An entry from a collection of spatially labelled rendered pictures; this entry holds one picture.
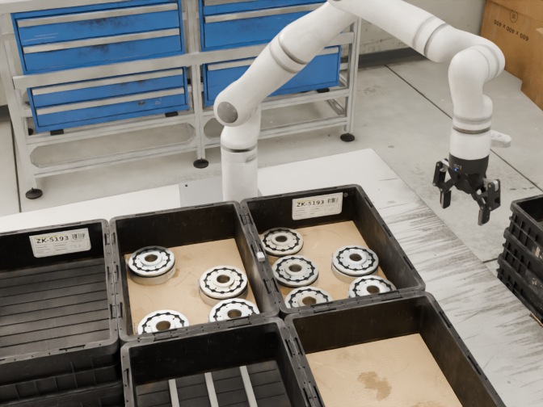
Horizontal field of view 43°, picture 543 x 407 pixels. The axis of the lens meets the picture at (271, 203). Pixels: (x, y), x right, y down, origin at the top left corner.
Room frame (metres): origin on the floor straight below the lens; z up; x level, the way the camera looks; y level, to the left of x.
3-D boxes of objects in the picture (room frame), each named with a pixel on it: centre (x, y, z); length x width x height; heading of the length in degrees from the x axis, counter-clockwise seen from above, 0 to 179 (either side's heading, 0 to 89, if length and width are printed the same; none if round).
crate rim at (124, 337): (1.10, 0.17, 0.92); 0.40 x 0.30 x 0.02; 14
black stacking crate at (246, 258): (1.10, 0.17, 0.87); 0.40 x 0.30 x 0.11; 14
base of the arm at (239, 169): (1.51, 0.08, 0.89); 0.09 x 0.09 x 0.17; 28
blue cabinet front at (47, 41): (2.89, 0.74, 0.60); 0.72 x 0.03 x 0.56; 110
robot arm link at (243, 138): (1.51, 0.08, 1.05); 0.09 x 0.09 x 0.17; 66
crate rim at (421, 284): (1.17, -0.12, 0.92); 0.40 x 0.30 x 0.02; 14
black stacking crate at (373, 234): (1.17, -0.12, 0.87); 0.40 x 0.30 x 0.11; 14
